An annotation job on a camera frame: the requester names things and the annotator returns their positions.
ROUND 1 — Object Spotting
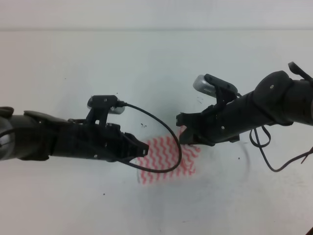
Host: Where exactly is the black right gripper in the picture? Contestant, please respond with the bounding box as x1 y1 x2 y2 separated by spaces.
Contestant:
176 104 240 146

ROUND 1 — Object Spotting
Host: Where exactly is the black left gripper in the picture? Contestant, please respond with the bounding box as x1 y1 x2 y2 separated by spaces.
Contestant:
51 122 149 163

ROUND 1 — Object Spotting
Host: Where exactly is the pink white striped towel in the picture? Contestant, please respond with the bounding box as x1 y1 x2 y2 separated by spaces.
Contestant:
135 134 201 185

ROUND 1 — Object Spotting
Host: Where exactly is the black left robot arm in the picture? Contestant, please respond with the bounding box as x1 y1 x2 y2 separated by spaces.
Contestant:
0 107 149 163

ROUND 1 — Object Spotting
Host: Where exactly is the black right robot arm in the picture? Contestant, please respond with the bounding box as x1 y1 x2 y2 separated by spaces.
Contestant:
177 62 313 146

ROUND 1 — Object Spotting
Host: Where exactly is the left black camera cable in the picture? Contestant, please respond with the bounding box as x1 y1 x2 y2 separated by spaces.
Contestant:
117 101 182 174

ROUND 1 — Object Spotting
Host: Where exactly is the black camera cable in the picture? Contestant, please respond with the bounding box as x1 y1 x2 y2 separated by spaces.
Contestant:
117 101 182 174
234 92 313 172

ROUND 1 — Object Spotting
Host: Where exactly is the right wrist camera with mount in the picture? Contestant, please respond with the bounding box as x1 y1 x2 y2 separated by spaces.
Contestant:
193 74 238 108

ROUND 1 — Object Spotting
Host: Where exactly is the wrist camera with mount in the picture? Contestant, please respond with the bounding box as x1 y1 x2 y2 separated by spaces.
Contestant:
193 74 238 108
85 95 125 126

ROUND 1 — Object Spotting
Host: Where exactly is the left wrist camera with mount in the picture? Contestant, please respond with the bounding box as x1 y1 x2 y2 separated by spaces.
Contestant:
85 95 125 126

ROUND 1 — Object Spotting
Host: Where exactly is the right black camera cable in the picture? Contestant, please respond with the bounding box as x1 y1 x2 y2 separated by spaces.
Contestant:
234 92 313 172

